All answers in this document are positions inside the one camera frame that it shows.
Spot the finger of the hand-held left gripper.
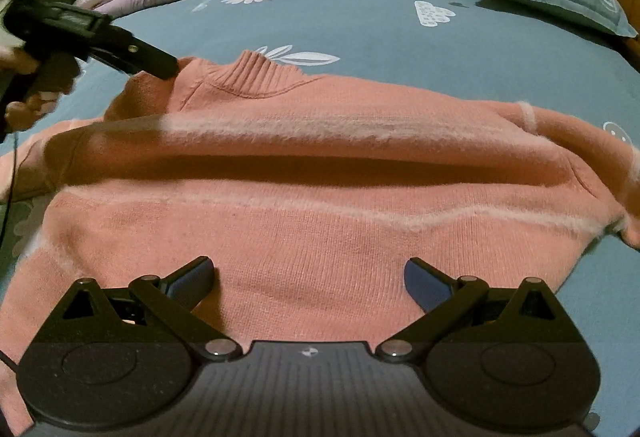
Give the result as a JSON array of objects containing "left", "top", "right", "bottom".
[{"left": 92, "top": 30, "right": 179, "bottom": 80}]

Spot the blue floral bed sheet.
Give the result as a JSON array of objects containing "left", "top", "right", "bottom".
[{"left": 0, "top": 0, "right": 640, "bottom": 437}]

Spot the person's left hand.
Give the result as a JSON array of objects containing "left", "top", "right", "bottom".
[{"left": 0, "top": 45, "right": 76, "bottom": 131}]

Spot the pink striped knit sweater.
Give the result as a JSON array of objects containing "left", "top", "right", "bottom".
[{"left": 0, "top": 50, "right": 640, "bottom": 428}]

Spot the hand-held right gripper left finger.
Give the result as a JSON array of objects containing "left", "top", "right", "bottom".
[{"left": 61, "top": 256, "right": 242, "bottom": 362}]

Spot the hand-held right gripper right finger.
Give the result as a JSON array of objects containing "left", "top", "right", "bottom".
[{"left": 375, "top": 257, "right": 580, "bottom": 362}]

